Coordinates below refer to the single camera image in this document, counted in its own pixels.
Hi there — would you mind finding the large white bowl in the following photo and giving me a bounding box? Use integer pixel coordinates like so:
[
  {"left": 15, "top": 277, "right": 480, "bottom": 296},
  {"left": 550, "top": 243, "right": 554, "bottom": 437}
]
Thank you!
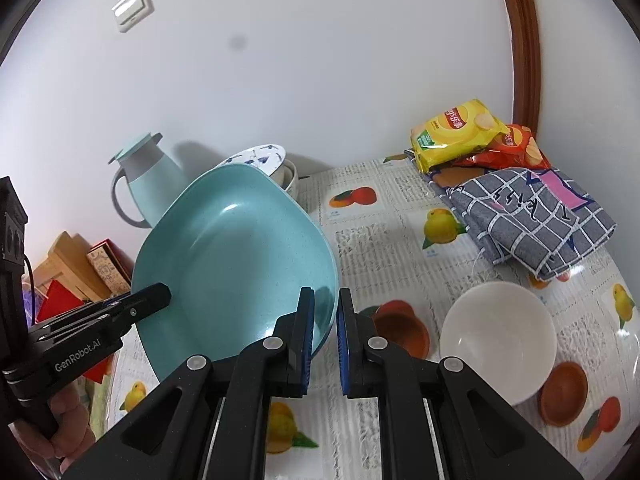
[{"left": 271, "top": 159, "right": 298, "bottom": 200}]

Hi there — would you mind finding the white light switch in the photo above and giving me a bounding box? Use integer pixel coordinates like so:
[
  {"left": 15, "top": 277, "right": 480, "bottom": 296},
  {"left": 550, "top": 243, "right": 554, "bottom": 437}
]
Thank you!
[{"left": 112, "top": 0, "right": 154, "bottom": 34}]

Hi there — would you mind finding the grey checked cloth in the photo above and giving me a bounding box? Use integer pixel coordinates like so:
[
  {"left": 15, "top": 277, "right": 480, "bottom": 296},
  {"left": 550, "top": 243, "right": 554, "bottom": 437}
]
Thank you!
[{"left": 422, "top": 167, "right": 616, "bottom": 282}]

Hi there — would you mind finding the person's left hand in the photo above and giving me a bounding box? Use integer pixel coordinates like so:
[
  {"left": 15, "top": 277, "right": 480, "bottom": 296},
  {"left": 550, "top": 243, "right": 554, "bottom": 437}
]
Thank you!
[{"left": 8, "top": 386, "right": 98, "bottom": 476}]

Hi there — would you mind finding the wooden board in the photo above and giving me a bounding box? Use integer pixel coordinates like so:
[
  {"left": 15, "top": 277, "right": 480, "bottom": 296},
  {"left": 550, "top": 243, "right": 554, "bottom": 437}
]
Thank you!
[{"left": 34, "top": 231, "right": 112, "bottom": 302}]

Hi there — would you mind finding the patterned gift box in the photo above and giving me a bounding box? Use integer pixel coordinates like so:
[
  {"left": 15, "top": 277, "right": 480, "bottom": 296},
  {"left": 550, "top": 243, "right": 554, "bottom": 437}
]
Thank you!
[{"left": 87, "top": 238, "right": 134, "bottom": 296}]

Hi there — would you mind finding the yellow chips bag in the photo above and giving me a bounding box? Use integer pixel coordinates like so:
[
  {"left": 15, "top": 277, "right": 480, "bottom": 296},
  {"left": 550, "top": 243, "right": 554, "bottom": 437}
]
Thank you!
[{"left": 410, "top": 99, "right": 509, "bottom": 174}]

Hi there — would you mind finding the blue patterned white bowl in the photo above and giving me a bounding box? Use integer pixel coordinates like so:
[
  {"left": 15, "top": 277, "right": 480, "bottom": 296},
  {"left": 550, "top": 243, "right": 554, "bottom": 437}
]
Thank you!
[{"left": 217, "top": 143, "right": 286, "bottom": 185}]

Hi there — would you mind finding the blue square plate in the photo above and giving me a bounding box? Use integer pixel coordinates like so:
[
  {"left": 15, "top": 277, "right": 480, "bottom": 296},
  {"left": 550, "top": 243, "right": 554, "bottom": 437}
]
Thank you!
[{"left": 131, "top": 165, "right": 338, "bottom": 380}]

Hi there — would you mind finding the brown wooden door frame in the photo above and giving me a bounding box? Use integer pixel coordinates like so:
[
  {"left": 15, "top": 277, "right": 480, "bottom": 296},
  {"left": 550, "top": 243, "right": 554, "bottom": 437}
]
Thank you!
[{"left": 504, "top": 0, "right": 541, "bottom": 132}]

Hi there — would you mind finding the fruit print tablecloth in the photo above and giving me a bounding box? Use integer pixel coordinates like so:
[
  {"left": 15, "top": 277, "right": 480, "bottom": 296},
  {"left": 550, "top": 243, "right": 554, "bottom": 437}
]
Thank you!
[{"left": 102, "top": 156, "right": 639, "bottom": 480}]

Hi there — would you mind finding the light blue thermos jug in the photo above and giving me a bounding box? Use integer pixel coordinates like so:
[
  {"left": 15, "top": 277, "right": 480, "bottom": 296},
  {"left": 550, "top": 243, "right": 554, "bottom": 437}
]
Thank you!
[{"left": 108, "top": 132, "right": 190, "bottom": 229}]

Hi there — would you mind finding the brown clay bowl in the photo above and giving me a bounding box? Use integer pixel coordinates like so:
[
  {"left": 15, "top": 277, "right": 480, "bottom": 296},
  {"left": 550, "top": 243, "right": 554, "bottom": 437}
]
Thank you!
[
  {"left": 538, "top": 361, "right": 588, "bottom": 427},
  {"left": 372, "top": 299, "right": 431, "bottom": 360}
]

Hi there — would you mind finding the white ceramic bowl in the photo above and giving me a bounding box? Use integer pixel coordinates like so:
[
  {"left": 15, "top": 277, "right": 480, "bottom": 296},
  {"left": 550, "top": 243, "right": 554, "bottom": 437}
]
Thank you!
[{"left": 439, "top": 282, "right": 556, "bottom": 405}]

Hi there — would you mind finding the red chips bag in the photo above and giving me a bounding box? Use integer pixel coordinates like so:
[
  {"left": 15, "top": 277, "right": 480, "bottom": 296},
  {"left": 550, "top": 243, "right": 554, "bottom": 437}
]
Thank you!
[{"left": 452, "top": 125, "right": 551, "bottom": 170}]

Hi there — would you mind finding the red paper bag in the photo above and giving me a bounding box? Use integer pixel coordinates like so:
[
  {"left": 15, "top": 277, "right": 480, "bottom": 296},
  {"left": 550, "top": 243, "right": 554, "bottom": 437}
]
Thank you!
[{"left": 36, "top": 280, "right": 113, "bottom": 384}]

